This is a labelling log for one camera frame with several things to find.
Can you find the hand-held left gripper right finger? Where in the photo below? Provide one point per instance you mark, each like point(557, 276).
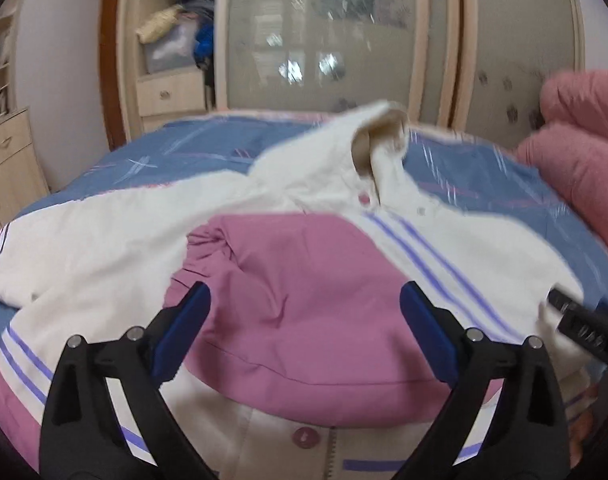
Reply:
point(426, 330)

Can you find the pink quilt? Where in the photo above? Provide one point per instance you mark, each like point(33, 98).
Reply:
point(579, 155)

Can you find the blue plaid bed sheet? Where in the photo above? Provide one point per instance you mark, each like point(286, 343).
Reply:
point(484, 180)

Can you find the clear plastic bag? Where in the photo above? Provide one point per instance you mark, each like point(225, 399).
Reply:
point(171, 50)

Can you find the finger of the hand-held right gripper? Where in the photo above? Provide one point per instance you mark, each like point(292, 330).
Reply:
point(584, 322)

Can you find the blue cloth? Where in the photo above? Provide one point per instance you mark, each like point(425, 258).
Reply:
point(204, 45)

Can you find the cream cloth bundle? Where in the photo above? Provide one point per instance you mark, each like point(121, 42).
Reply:
point(159, 24)

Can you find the light wooden cabinet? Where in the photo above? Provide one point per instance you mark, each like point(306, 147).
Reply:
point(11, 165)

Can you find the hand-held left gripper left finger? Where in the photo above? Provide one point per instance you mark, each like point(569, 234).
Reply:
point(184, 325)

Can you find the brown door frame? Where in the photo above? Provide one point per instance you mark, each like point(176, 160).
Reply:
point(111, 70)

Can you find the wardrobe with frosted glass doors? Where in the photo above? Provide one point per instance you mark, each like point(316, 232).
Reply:
point(334, 35)

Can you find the light wooden drawer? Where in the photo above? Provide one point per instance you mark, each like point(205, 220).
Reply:
point(171, 92)

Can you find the white and pink jacket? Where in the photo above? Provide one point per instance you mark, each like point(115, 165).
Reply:
point(294, 280)

